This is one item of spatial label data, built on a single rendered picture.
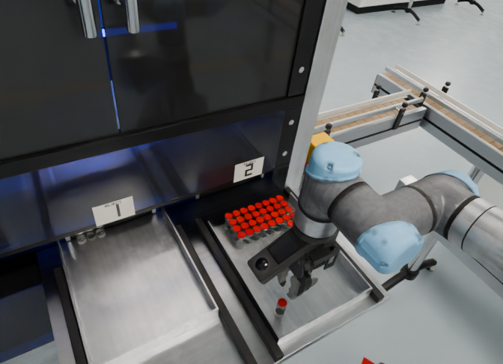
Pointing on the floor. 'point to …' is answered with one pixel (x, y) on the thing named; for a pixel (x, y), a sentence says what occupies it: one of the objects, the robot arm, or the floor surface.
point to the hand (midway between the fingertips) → (284, 289)
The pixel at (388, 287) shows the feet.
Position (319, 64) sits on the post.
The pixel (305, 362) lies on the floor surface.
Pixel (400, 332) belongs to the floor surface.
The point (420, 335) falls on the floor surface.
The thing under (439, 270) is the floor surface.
